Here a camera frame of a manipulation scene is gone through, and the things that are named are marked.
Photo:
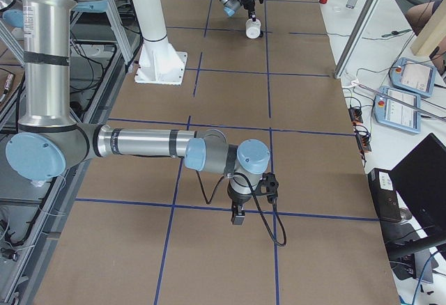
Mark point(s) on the black laptop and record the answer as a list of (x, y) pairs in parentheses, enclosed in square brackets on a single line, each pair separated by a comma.
[(419, 179)]

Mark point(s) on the teach pendant near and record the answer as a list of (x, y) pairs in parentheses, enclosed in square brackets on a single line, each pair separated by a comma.
[(394, 114)]

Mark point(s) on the green handled reacher stick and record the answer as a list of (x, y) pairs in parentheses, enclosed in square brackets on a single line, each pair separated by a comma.
[(386, 96)]

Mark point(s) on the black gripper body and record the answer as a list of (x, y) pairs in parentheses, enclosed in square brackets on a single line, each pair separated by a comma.
[(249, 5), (237, 198)]

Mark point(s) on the black box on desk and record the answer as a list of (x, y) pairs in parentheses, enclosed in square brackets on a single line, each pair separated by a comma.
[(384, 195)]

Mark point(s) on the teach pendant far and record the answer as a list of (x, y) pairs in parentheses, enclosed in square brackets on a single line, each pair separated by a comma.
[(413, 76)]

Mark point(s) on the white smiley mug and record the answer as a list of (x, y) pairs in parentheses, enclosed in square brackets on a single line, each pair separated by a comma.
[(253, 29)]

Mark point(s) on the person in black shirt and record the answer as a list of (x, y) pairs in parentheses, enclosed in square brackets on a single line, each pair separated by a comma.
[(417, 17)]

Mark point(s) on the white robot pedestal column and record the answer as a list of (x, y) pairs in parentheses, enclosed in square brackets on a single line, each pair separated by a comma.
[(159, 62)]

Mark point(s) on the teach pendant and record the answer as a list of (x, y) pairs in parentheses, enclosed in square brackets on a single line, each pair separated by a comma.
[(413, 76), (394, 114)]

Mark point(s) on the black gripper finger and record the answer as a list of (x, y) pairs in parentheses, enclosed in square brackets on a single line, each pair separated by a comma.
[(252, 15), (238, 214)]

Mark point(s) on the aluminium frame post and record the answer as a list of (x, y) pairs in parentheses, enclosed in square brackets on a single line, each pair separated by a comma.
[(356, 35)]

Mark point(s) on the wooden beam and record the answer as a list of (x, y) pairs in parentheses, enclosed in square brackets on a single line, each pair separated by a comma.
[(431, 35)]

